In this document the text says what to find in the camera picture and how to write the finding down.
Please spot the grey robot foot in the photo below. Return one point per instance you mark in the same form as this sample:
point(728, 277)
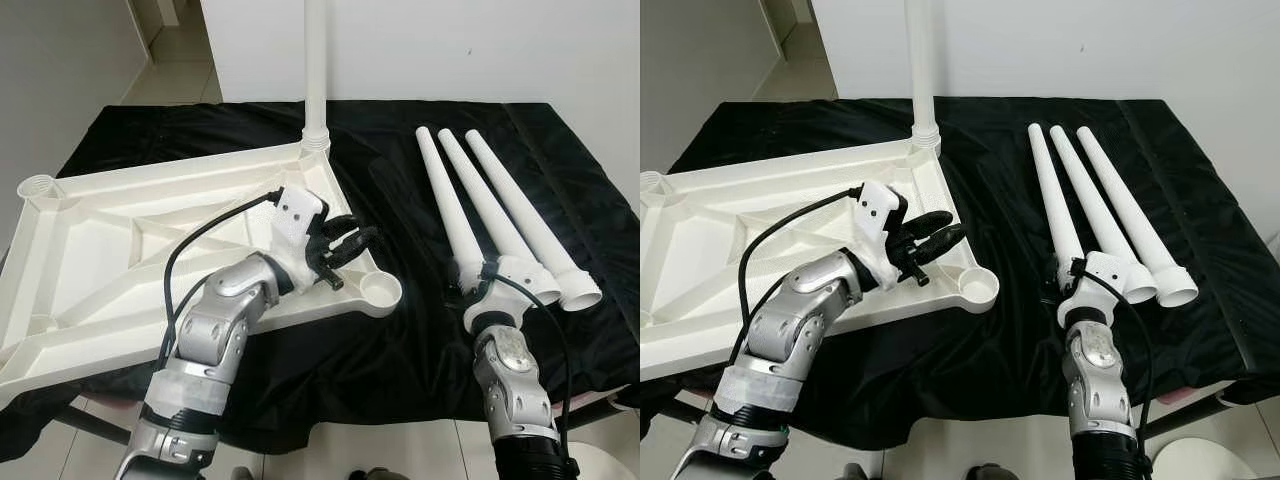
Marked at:
point(857, 473)
point(242, 474)
point(987, 473)
point(372, 474)

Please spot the white round stool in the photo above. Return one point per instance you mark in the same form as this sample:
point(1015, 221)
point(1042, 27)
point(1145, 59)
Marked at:
point(595, 465)
point(1195, 465)

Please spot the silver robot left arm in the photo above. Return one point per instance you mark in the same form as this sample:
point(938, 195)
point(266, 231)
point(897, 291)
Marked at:
point(215, 330)
point(790, 320)

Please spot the grey robot left foot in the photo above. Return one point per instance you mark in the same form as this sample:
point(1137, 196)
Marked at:
point(857, 473)
point(242, 474)

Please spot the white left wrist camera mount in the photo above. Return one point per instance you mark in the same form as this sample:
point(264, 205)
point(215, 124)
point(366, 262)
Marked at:
point(298, 212)
point(880, 210)

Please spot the grey robot right foot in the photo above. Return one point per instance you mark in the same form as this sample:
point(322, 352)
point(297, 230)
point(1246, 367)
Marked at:
point(372, 474)
point(987, 473)

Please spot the white plastic table top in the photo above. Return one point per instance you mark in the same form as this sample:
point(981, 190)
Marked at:
point(100, 250)
point(720, 250)

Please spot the white plastic table leg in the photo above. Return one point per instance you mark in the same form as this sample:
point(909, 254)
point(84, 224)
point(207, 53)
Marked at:
point(922, 60)
point(316, 60)
point(1130, 205)
point(1090, 200)
point(440, 190)
point(480, 200)
point(1050, 190)
point(520, 205)

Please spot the black cloth table cover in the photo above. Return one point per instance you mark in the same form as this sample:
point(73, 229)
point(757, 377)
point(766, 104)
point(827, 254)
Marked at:
point(1010, 350)
point(400, 380)

